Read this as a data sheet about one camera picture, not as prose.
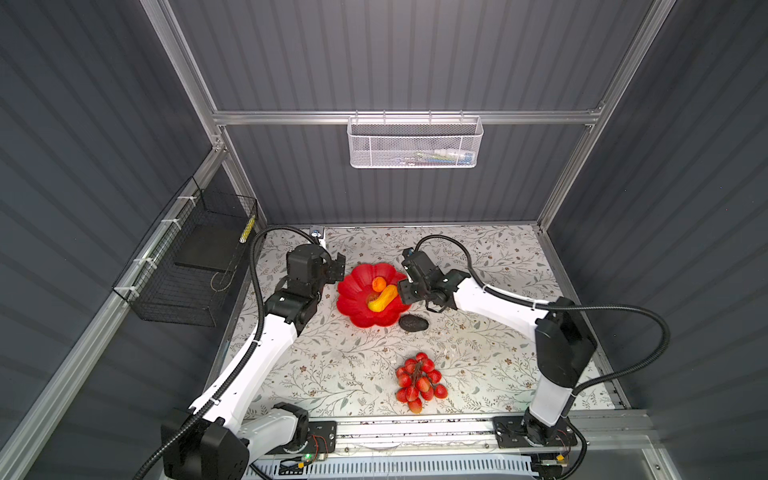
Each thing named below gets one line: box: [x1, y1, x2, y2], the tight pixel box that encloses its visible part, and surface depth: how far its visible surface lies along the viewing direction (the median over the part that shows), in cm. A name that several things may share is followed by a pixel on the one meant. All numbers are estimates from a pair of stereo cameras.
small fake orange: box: [372, 276, 387, 293], surface depth 101 cm
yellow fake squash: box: [368, 284, 398, 313], surface depth 97 cm
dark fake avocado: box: [398, 314, 429, 332], surface depth 91 cm
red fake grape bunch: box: [395, 352, 448, 414], surface depth 80 cm
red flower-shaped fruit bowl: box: [336, 263, 410, 328], surface depth 100 cm
